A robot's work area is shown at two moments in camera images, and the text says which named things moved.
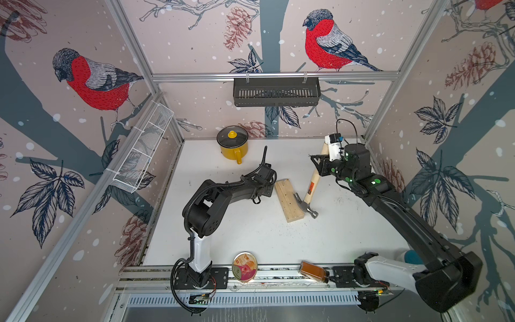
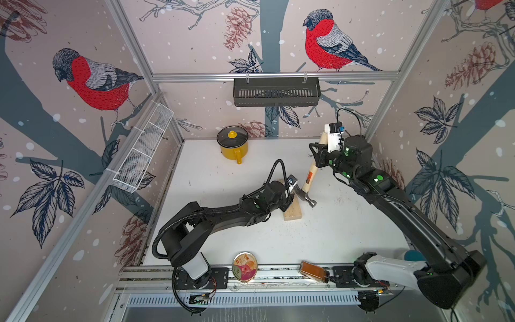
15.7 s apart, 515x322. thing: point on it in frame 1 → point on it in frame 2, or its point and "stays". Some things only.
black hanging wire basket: [255, 92] stays
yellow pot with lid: [233, 141] stays
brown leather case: [314, 272] stays
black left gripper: [271, 189] → [288, 202]
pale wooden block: [292, 208] stays
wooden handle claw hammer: [314, 186] → [311, 176]
